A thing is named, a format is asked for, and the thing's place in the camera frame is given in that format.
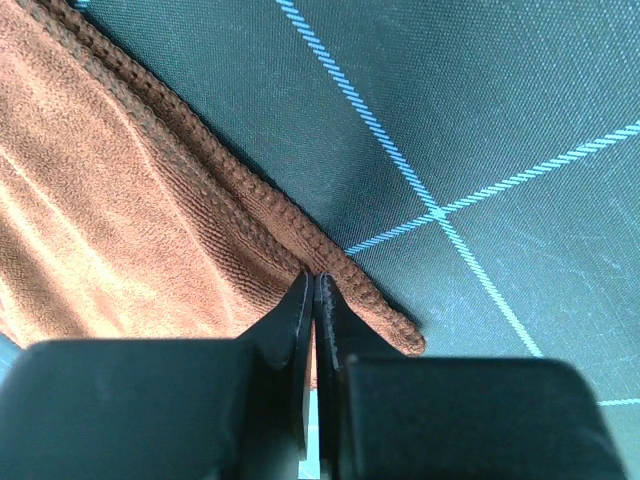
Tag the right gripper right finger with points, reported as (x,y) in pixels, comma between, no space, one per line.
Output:
(384,415)

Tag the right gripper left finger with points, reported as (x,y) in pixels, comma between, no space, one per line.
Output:
(164,408)

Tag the brown towel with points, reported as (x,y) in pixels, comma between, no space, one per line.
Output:
(122,215)

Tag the black grid mat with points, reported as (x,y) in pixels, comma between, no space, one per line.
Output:
(477,160)

